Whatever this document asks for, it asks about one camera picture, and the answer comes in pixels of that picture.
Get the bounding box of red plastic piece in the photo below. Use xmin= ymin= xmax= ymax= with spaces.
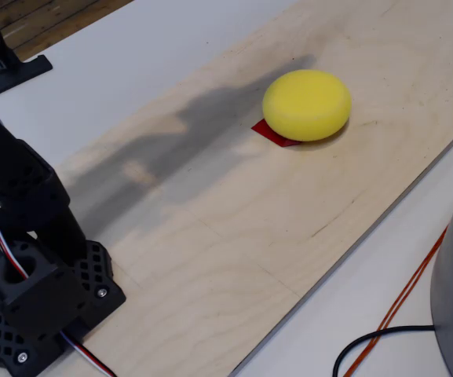
xmin=250 ymin=119 xmax=301 ymax=148

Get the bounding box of yellow round sponge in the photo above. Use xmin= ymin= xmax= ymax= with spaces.
xmin=261 ymin=69 xmax=353 ymax=143

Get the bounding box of thin orange wire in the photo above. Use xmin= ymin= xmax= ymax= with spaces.
xmin=342 ymin=225 xmax=449 ymax=377
xmin=349 ymin=235 xmax=447 ymax=377

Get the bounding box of thin black lamp cable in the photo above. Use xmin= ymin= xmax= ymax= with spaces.
xmin=332 ymin=324 xmax=436 ymax=377

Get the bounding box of light plywood board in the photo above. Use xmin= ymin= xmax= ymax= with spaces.
xmin=33 ymin=0 xmax=453 ymax=377

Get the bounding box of red white black servo cable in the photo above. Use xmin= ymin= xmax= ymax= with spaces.
xmin=59 ymin=331 xmax=117 ymax=377
xmin=0 ymin=168 xmax=30 ymax=280

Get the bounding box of black camera stand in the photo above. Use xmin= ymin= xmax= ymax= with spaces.
xmin=0 ymin=0 xmax=53 ymax=99

